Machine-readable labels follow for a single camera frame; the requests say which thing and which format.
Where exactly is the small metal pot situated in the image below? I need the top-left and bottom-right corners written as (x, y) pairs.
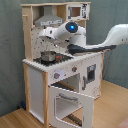
top-left (41, 51), bottom-right (56, 61)

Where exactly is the white toy oven door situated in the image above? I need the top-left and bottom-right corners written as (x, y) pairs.
top-left (49, 86), bottom-right (94, 128)

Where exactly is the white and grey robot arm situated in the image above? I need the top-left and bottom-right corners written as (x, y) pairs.
top-left (39, 21), bottom-right (128, 54)

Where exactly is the white wooden toy kitchen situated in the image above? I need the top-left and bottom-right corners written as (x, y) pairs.
top-left (22, 2), bottom-right (103, 128)

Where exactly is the black toy stovetop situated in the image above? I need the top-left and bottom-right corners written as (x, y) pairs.
top-left (34, 53), bottom-right (71, 67)

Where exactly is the right red stove knob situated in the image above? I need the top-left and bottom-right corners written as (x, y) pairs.
top-left (71, 66), bottom-right (78, 73)

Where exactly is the red stove knob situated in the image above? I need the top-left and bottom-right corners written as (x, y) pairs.
top-left (71, 66), bottom-right (78, 73)
top-left (54, 73), bottom-right (60, 79)

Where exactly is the left red stove knob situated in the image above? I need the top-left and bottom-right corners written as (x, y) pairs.
top-left (54, 73), bottom-right (60, 79)

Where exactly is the white cabinet door with dispenser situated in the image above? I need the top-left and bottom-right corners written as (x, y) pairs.
top-left (81, 55), bottom-right (102, 98)

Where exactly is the grey toy range hood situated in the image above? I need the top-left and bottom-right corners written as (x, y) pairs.
top-left (35, 5), bottom-right (64, 27)

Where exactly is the white toy microwave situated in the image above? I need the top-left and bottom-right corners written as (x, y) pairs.
top-left (66, 3), bottom-right (90, 20)

